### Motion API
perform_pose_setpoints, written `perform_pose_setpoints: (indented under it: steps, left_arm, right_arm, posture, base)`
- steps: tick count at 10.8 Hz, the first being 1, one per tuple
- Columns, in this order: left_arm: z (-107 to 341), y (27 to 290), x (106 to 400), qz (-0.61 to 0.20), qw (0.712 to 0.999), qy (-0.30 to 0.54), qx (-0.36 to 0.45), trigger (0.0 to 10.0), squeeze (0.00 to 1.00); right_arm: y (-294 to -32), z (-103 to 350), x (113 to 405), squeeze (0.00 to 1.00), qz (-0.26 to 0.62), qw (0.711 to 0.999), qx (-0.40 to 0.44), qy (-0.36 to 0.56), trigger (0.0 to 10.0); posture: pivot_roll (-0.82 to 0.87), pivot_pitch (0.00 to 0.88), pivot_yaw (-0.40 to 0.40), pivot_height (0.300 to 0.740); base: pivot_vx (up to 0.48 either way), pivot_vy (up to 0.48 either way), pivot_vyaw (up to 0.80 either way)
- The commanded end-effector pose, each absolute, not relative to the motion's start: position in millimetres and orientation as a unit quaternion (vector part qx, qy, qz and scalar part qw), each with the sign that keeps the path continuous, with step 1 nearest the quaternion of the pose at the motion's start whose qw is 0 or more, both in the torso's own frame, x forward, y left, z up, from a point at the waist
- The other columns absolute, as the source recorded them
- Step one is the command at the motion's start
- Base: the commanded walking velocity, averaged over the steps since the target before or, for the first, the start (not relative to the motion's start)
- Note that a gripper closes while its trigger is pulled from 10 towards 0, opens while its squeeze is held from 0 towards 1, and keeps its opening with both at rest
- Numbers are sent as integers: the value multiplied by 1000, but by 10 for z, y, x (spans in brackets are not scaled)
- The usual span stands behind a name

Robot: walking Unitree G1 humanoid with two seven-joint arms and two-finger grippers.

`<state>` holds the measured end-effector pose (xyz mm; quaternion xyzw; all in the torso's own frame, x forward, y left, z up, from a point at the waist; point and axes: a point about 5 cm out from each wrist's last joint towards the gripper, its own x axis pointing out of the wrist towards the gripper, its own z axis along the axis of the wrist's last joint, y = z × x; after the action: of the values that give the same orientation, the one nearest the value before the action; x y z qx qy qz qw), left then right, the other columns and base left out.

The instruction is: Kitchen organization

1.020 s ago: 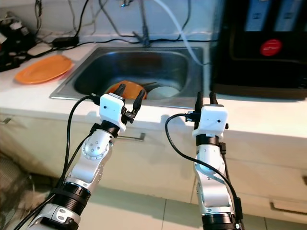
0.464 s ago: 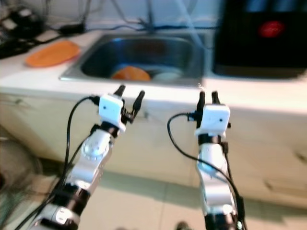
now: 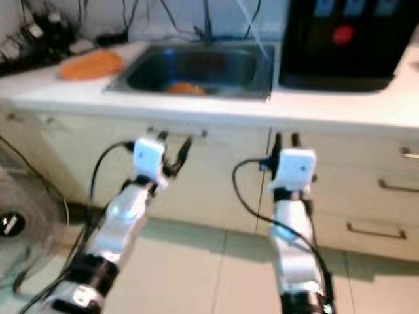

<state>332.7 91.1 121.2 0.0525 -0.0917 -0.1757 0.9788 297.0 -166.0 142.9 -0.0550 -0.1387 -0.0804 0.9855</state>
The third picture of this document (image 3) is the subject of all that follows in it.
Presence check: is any orange plastic plate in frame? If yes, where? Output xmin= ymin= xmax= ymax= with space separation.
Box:
xmin=58 ymin=50 xmax=125 ymax=82

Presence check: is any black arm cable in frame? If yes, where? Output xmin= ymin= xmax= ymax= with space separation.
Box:
xmin=232 ymin=159 xmax=335 ymax=308
xmin=88 ymin=141 xmax=137 ymax=230

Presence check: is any metal faucet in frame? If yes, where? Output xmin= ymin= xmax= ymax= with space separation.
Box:
xmin=196 ymin=0 xmax=217 ymax=43

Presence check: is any cream kitchen cabinet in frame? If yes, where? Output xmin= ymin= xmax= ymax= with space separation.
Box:
xmin=0 ymin=98 xmax=419 ymax=262

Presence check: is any standing fan wire grille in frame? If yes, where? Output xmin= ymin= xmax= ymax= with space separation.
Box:
xmin=0 ymin=175 xmax=69 ymax=292

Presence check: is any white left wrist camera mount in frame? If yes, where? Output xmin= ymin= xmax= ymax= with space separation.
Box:
xmin=133 ymin=137 xmax=166 ymax=190

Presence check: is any orange plastic bowl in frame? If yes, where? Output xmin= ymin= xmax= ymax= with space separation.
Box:
xmin=166 ymin=82 xmax=207 ymax=97

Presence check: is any black countertop appliance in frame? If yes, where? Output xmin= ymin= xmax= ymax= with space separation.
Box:
xmin=278 ymin=0 xmax=413 ymax=91

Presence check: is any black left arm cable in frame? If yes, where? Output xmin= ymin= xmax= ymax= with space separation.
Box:
xmin=88 ymin=141 xmax=137 ymax=230

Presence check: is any black power brick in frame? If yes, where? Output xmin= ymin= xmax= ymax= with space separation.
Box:
xmin=95 ymin=33 xmax=128 ymax=46

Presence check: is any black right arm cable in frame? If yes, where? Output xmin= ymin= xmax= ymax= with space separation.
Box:
xmin=232 ymin=159 xmax=335 ymax=308

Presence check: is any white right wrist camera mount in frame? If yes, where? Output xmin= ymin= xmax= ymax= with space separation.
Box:
xmin=274 ymin=149 xmax=318 ymax=197

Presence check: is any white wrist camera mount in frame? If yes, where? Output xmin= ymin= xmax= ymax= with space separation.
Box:
xmin=274 ymin=149 xmax=318 ymax=197
xmin=133 ymin=137 xmax=166 ymax=190

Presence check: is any black power adapter cluster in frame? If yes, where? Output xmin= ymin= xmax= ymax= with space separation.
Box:
xmin=7 ymin=13 xmax=73 ymax=56

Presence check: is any stainless steel sink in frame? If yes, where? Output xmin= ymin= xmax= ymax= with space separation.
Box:
xmin=105 ymin=43 xmax=276 ymax=100

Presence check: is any black power strip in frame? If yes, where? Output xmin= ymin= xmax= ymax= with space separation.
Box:
xmin=0 ymin=49 xmax=66 ymax=74

